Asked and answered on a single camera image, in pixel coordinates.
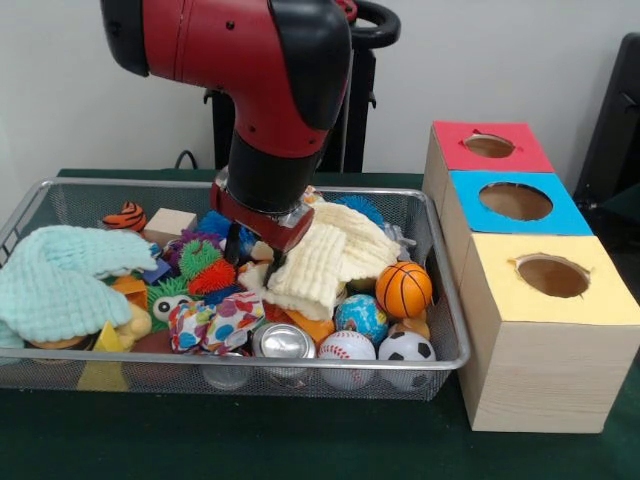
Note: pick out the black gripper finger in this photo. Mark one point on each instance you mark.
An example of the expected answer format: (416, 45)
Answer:
(232, 244)
(275, 267)

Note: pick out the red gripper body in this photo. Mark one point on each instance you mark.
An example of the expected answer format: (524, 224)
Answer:
(262, 222)

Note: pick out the cream waffle cloth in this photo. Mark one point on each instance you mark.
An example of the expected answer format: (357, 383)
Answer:
(345, 250)

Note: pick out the mint green cloth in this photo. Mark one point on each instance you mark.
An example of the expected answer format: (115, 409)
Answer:
(60, 285)

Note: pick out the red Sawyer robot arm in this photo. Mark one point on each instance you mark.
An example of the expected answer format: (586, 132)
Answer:
(260, 70)

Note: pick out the shallow clear mesh bin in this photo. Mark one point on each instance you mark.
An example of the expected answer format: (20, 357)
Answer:
(440, 372)

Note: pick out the wooden box with three holes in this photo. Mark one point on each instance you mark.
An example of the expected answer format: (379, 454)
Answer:
(530, 370)

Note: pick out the blue spiky ball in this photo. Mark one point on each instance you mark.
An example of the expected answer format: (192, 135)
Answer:
(212, 224)
(366, 207)

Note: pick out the purple spiky toy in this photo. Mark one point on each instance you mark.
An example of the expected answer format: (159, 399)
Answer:
(172, 248)

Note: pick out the colourful patterned cloth pouch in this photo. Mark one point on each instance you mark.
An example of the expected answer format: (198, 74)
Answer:
(215, 322)

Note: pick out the green spiky toy with eyes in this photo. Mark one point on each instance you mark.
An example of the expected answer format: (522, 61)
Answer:
(168, 302)

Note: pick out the globe print ball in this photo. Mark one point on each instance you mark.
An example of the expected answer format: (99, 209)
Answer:
(362, 318)

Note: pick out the small baseball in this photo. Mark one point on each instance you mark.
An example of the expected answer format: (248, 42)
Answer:
(347, 345)

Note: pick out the small orange basketball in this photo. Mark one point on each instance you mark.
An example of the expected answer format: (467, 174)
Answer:
(404, 290)

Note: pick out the small soccer ball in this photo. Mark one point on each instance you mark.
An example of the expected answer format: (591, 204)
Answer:
(406, 348)

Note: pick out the dark green table cloth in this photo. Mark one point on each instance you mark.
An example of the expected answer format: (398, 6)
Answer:
(250, 440)

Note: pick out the black chair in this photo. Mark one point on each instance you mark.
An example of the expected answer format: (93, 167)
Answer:
(615, 130)

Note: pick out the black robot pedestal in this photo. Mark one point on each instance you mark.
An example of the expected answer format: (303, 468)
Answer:
(345, 140)

